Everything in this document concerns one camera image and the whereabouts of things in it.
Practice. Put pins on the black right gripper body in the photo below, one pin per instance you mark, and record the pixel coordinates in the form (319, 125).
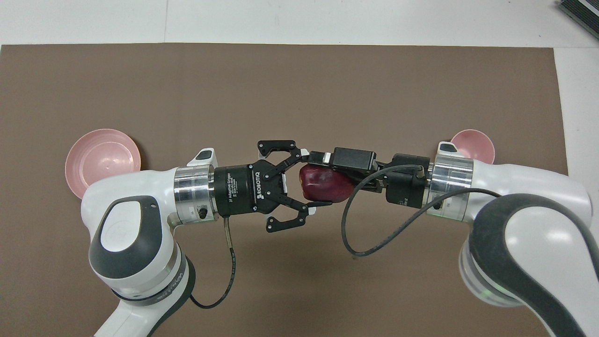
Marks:
(405, 180)

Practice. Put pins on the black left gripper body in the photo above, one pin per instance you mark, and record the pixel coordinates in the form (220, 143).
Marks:
(238, 189)

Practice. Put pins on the dark red apple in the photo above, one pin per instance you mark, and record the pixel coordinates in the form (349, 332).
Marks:
(323, 182)

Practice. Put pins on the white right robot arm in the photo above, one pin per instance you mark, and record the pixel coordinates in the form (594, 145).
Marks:
(529, 224)

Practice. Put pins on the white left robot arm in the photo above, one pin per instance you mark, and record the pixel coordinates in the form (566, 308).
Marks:
(131, 234)

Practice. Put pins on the pink bowl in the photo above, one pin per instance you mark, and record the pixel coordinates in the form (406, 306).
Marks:
(475, 142)

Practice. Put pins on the pink plate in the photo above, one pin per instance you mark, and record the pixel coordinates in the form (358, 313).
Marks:
(100, 154)

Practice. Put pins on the brown table mat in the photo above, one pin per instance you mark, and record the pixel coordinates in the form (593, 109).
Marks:
(299, 93)

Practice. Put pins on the dark ribbed device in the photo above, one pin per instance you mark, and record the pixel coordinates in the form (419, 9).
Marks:
(582, 16)

